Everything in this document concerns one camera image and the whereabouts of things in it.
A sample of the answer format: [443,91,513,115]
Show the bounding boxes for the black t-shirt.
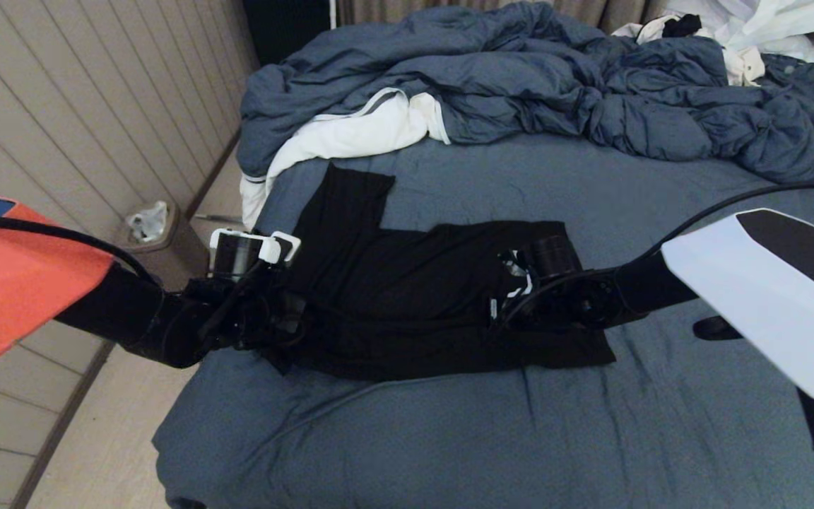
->
[266,164,616,382]

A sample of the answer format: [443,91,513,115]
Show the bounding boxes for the brown trash bin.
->
[114,201,211,291]

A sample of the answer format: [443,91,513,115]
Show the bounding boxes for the white duvet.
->
[240,88,452,232]

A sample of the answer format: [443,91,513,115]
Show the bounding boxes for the crumpled blue duvet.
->
[236,0,814,186]

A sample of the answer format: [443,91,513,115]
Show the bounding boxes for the black tall furniture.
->
[241,0,334,68]

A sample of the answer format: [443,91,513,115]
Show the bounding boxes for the small black fabric item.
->
[661,14,702,40]

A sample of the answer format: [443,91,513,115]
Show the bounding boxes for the beige curtain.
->
[336,0,669,29]

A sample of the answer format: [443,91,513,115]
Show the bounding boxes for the white crumpled shirt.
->
[612,0,814,87]

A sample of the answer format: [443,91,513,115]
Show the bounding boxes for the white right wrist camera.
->
[495,250,536,298]

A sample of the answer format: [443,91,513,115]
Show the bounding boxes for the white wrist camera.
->
[495,250,536,298]
[209,228,302,278]

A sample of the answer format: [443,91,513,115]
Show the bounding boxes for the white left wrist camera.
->
[209,228,302,278]

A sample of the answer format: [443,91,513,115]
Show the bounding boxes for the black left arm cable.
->
[0,214,162,283]

